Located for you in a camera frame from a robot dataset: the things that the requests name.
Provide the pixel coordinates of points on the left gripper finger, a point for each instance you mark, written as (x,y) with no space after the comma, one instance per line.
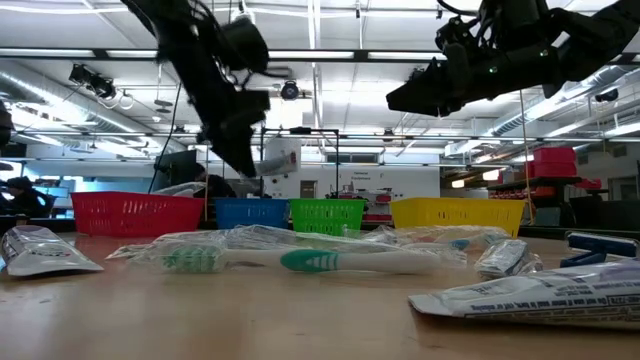
(232,157)
(247,155)

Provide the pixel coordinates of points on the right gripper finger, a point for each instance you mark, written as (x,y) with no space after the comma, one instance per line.
(430,87)
(425,106)

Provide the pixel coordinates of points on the teal toothbrush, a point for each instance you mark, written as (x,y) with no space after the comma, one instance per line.
(310,261)

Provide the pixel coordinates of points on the dark blue disposable razor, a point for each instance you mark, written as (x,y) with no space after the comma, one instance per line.
(600,245)

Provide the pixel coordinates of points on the white travel toothpaste tube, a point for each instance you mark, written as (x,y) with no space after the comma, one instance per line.
(40,252)
(540,300)

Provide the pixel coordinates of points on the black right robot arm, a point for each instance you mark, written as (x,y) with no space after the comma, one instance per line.
(595,35)

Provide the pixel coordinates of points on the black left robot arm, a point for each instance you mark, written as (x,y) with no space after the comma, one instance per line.
(175,40)

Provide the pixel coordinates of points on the person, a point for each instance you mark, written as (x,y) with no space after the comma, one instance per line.
(25,200)
(216,187)

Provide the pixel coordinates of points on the white sheet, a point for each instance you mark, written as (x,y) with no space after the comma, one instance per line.
(282,150)

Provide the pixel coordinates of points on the dark computer monitor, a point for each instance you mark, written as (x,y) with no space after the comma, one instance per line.
(175,170)

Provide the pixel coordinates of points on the blue plastic basket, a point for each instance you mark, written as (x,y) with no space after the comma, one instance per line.
(250,214)

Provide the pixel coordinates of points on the black overhead beam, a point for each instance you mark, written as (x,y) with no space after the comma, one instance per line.
(360,55)

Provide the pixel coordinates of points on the red storage bin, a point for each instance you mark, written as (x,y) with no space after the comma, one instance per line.
(555,170)
(555,154)

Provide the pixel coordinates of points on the green plastic basket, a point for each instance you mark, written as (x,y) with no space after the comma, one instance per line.
(325,216)

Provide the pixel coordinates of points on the white machine with red parts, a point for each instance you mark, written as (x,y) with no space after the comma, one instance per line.
(360,197)

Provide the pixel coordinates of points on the dark shelf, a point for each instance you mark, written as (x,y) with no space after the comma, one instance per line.
(540,181)

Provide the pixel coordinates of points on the yellow plastic basket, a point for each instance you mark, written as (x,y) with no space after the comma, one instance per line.
(455,215)

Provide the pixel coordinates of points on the red plastic basket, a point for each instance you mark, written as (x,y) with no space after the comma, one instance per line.
(135,215)

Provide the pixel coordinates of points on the black spotlight cluster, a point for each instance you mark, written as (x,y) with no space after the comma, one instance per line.
(92,80)

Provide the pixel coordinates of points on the round black camera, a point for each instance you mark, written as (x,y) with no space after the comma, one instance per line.
(290,91)

